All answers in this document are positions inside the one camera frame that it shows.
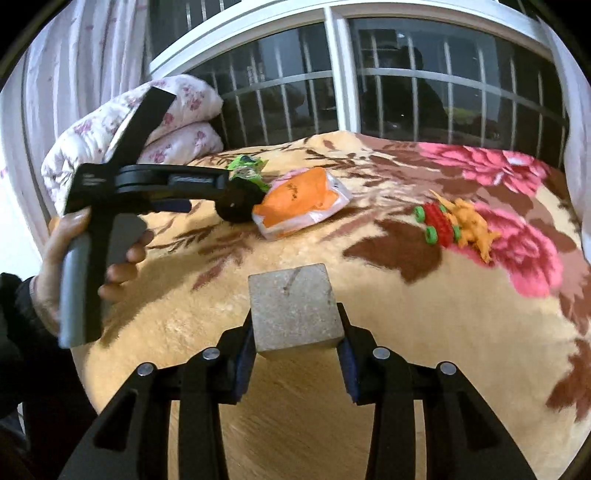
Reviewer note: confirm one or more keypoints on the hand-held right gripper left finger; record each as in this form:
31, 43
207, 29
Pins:
244, 364

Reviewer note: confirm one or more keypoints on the orange toy dinosaur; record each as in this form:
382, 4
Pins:
471, 221

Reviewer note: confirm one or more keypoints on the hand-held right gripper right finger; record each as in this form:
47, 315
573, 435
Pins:
348, 369

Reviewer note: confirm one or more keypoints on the white framed barred window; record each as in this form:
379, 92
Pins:
339, 69

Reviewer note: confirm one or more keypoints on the yellow floral plush blanket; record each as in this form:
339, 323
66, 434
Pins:
415, 323

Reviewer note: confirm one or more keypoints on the person's left forearm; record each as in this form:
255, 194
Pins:
18, 332

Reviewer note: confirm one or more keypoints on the black plush ball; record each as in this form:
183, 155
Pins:
240, 203

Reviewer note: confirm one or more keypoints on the orange plastic packet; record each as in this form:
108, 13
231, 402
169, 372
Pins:
300, 198

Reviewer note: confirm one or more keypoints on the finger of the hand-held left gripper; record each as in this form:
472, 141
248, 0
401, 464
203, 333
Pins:
198, 184
171, 206

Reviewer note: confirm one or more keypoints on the green snack packet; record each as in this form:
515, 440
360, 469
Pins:
247, 168

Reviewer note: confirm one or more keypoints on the white sheer curtain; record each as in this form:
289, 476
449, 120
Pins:
577, 138

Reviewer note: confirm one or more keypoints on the grey cube block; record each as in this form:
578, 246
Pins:
295, 309

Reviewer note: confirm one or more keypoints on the red green-wheeled toy car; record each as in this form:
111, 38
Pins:
438, 221

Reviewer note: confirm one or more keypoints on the pale pink curtain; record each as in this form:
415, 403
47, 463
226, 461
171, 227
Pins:
69, 69

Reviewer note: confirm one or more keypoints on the folded pink floral quilt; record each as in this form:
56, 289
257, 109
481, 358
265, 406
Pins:
184, 134

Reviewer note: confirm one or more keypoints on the person's left hand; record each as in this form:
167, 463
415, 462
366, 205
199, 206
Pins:
55, 258

